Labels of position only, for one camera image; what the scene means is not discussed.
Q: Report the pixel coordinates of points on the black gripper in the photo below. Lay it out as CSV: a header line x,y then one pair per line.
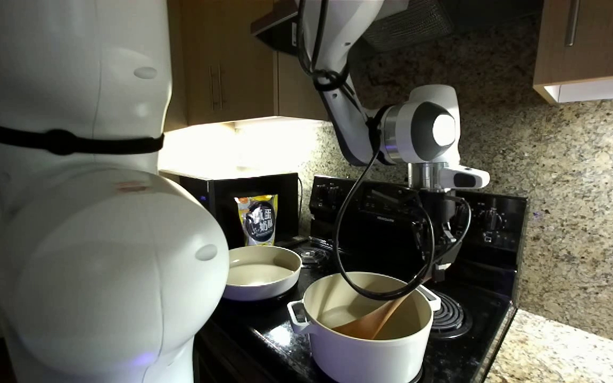
x,y
439,221

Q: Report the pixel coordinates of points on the wooden spoon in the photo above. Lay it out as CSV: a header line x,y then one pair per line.
x,y
373,322

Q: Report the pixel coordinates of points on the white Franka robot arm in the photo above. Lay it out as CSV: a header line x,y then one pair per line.
x,y
94,284

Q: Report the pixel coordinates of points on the coil burner beside pot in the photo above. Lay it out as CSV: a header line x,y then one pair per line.
x,y
456,316

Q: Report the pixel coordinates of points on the white pot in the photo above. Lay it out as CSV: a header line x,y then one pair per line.
x,y
363,359

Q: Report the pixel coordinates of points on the black electric stove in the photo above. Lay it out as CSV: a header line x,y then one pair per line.
x,y
377,206

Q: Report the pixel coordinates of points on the yellow snack bag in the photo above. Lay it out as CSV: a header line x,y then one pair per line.
x,y
257,221

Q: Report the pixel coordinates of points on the white shallow pan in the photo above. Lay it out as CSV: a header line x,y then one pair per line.
x,y
264,274

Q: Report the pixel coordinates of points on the black microwave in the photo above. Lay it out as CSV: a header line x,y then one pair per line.
x,y
213,195

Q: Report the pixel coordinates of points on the plain wood wall cabinet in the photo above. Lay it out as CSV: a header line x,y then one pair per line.
x,y
235,64

